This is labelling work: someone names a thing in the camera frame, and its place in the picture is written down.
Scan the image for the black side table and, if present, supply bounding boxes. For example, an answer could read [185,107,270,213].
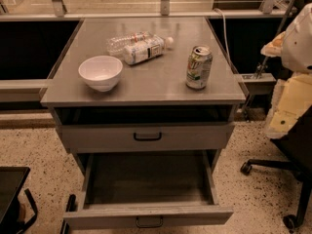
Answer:
[0,167,38,234]

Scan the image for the white ceramic bowl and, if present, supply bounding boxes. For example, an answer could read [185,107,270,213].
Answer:
[78,56,123,92]

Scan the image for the white cable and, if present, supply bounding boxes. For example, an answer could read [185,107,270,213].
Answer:
[213,7,232,66]

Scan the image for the metal clamp rod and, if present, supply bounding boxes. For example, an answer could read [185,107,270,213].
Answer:
[253,0,296,79]

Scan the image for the white labelled plastic bottle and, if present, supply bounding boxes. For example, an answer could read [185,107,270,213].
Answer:
[123,35,174,65]

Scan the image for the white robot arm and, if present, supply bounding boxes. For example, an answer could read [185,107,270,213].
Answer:
[261,3,312,138]

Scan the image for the open grey lower drawer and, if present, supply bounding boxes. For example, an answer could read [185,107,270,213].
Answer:
[63,151,233,230]

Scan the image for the green 7up soda can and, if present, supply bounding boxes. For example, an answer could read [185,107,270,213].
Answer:
[186,45,213,90]

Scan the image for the grey metal rail frame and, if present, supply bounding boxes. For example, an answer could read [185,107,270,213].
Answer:
[0,0,296,20]

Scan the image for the closed grey upper drawer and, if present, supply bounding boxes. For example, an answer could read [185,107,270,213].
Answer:
[60,122,234,153]

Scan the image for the black office chair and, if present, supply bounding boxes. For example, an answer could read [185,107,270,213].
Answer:
[240,106,312,230]

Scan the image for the clear empty plastic bottle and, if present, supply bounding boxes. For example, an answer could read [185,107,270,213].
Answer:
[106,31,152,56]

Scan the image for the grey metal drawer cabinet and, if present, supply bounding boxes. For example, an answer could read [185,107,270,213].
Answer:
[41,17,245,169]

